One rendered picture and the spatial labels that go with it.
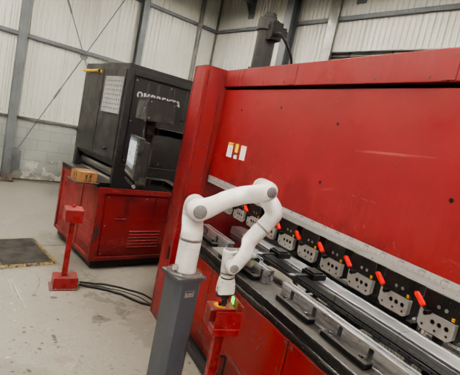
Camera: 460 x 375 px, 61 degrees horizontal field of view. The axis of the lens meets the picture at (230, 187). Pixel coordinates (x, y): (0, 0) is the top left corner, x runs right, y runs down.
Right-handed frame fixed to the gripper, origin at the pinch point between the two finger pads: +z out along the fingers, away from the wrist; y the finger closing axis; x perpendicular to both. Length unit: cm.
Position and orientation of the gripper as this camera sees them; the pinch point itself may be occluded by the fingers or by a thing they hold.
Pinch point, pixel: (223, 302)
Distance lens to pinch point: 231.3
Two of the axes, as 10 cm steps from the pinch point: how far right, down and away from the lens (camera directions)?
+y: -9.4, -0.6, -3.4
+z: -1.2, 9.8, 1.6
